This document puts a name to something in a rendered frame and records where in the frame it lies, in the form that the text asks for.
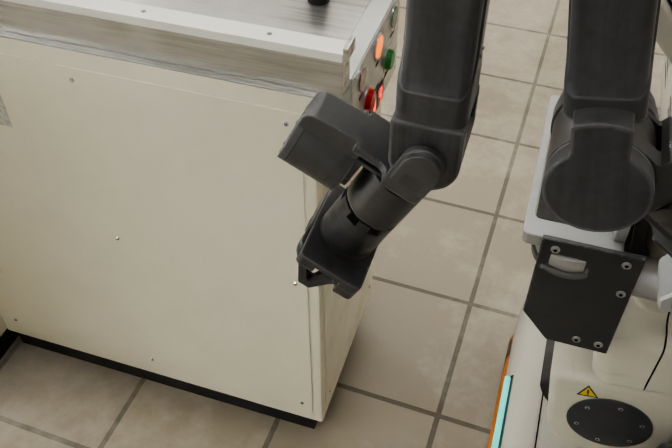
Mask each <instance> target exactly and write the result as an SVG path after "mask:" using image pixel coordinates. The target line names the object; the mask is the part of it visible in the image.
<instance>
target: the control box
mask: <svg viewBox="0 0 672 448"><path fill-rule="evenodd" d="M399 5H400V0H371V1H370V3H369V4H368V6H367V8H366V10H365V11H364V13H363V15H362V17H361V18H360V20H359V22H358V24H357V25H356V27H355V29H354V31H353V33H352V34H351V35H352V36H355V50H354V52H353V54H352V55H351V57H350V80H349V85H348V87H347V89H346V91H345V93H344V95H343V96H337V95H333V96H335V97H337V98H339V99H341V100H342V101H344V102H346V103H348V104H350V105H352V106H353V107H355V108H357V109H359V110H361V111H363V112H364V113H366V114H368V115H370V114H371V112H372V110H373V109H372V110H371V111H369V110H365V100H366V95H367V92H368V90H369V88H372V89H375V91H376V105H374V106H376V109H375V113H376V110H377V109H378V107H379V105H380V104H379V98H380V99H381V100H382V98H383V93H384V91H385V89H386V87H387V85H388V83H389V80H390V78H391V76H392V74H393V72H394V70H395V68H396V52H397V36H398V21H399ZM396 6H397V7H398V17H397V22H396V25H395V27H394V28H392V17H393V12H394V9H395V7H396ZM381 35H382V36H383V47H382V52H381V55H380V57H379V58H378V59H377V57H376V51H377V45H378V41H379V38H380V36H381ZM389 49H392V50H394V51H395V60H394V64H393V67H392V69H391V70H385V58H386V54H387V51H388V50H389ZM365 67H366V69H367V77H366V83H365V86H364V89H363V91H362V92H360V90H359V83H360V77H361V73H362V71H363V69H364V68H365ZM381 86H382V98H381V97H379V92H380V94H381V91H380V88H381Z"/></svg>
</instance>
